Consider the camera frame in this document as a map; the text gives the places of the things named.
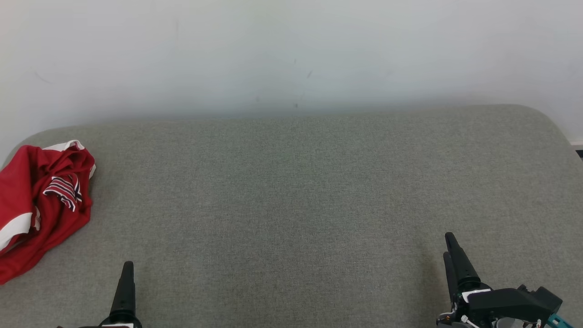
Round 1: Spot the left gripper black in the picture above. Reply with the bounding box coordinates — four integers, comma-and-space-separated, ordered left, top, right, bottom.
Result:
98, 261, 143, 328

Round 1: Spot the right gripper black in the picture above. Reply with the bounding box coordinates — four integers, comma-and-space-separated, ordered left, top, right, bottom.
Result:
436, 232, 548, 328

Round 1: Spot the red white-sleeved t-shirt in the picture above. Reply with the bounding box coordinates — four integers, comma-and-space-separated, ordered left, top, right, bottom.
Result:
27, 140, 97, 256

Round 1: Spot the grey fabric sofa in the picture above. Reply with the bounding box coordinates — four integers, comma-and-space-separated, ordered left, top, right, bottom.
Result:
0, 104, 583, 328

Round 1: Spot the right camera cable teal plug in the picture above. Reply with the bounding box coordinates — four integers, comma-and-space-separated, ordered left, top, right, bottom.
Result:
547, 313, 575, 328

